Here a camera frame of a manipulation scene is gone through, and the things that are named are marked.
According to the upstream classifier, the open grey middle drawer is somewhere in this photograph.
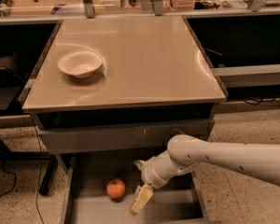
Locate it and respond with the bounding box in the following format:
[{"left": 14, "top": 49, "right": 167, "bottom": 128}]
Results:
[{"left": 61, "top": 147, "right": 209, "bottom": 224}]

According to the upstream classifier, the closed grey top drawer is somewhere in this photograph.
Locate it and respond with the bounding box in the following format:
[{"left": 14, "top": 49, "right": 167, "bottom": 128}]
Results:
[{"left": 38, "top": 119, "right": 215, "bottom": 154}]

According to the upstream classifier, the black table leg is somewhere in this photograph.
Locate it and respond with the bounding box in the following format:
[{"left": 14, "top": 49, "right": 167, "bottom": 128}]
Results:
[{"left": 38, "top": 155, "right": 57, "bottom": 196}]

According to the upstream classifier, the grey drawer cabinet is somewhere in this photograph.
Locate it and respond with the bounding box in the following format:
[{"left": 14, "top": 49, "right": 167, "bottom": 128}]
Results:
[{"left": 19, "top": 15, "right": 229, "bottom": 224}]

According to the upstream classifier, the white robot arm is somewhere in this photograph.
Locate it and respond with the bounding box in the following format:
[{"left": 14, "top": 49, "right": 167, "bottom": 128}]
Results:
[{"left": 130, "top": 134, "right": 280, "bottom": 215}]

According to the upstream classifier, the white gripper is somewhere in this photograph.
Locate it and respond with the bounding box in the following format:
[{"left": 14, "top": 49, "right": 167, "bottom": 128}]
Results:
[{"left": 130, "top": 156, "right": 171, "bottom": 216}]

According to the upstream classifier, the black floor cable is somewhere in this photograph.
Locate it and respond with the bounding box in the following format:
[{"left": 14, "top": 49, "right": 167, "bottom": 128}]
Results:
[{"left": 0, "top": 121, "right": 46, "bottom": 224}]

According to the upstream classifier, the orange fruit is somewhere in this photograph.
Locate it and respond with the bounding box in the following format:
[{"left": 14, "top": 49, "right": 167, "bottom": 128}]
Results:
[{"left": 106, "top": 178, "right": 126, "bottom": 199}]

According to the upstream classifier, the white paper bowl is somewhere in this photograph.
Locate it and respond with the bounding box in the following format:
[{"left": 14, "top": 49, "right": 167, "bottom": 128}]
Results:
[{"left": 57, "top": 50, "right": 103, "bottom": 78}]

